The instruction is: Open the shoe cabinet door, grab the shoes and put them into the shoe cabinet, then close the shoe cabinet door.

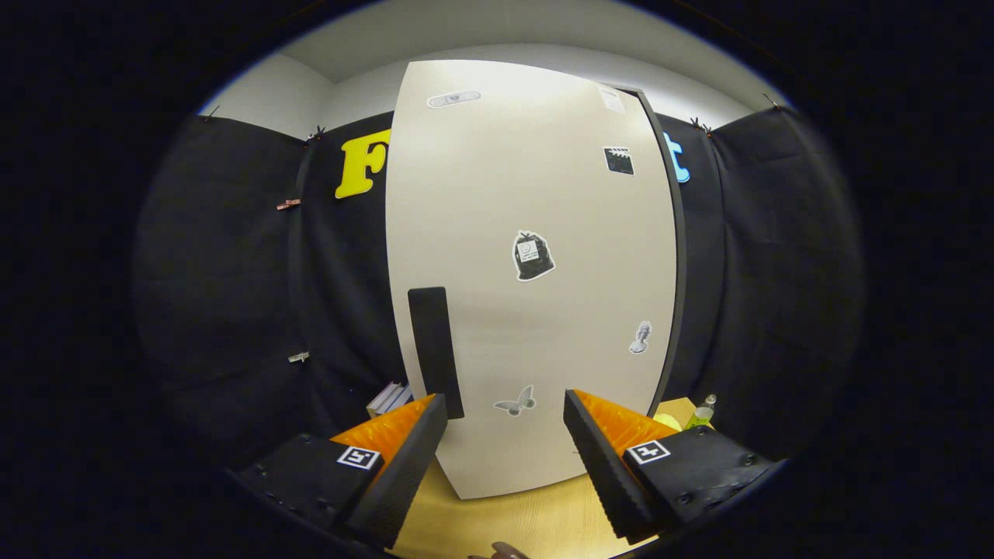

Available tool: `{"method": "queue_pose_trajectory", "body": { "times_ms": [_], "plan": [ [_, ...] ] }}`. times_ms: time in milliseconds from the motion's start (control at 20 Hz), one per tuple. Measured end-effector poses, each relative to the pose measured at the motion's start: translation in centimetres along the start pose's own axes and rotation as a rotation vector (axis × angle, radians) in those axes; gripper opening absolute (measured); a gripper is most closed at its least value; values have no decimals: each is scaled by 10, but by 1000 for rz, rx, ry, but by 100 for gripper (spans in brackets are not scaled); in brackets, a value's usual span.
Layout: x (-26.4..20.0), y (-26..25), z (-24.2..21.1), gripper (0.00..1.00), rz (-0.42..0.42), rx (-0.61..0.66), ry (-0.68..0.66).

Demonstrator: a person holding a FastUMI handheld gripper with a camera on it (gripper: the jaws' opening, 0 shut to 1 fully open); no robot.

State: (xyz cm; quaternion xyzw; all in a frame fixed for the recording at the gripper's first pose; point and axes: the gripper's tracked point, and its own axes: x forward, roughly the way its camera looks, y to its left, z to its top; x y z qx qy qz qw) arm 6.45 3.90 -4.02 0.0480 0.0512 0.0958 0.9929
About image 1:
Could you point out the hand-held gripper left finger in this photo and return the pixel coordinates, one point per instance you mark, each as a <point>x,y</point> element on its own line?
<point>404,477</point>

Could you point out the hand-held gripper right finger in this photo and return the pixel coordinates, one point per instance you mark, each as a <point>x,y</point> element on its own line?
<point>602,477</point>

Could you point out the dark grey shoe cabinet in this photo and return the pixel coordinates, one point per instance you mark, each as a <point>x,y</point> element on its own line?
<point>681,264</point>

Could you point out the blue grey book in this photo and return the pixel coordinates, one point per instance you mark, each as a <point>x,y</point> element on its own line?
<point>400,397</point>

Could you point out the yellow plush toy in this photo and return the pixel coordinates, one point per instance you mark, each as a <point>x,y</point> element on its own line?
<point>666,421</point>

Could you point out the green plastic bottle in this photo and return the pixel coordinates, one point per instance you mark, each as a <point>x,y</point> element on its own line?
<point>701,411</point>

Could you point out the silver metal clip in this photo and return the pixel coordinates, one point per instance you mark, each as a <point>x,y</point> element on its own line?
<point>298,357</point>

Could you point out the black backdrop cloth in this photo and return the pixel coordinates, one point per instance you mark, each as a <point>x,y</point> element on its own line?
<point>217,295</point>

